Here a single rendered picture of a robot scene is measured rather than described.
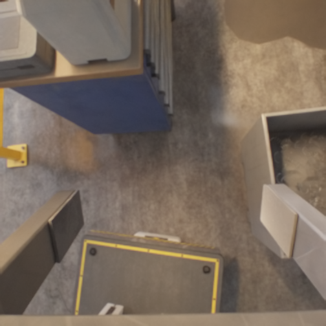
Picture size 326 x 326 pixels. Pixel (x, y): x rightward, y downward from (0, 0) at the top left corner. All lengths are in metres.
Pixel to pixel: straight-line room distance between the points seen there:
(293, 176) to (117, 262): 0.91
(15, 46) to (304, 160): 1.15
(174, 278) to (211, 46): 1.38
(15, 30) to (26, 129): 1.29
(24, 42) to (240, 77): 1.26
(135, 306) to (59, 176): 0.94
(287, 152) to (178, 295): 0.83
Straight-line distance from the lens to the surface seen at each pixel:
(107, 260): 1.27
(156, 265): 1.21
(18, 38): 0.70
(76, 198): 0.16
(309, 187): 1.25
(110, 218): 1.58
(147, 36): 0.76
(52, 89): 0.91
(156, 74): 0.86
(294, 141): 1.29
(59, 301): 1.85
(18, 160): 1.93
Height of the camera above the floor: 1.46
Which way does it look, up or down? 79 degrees down
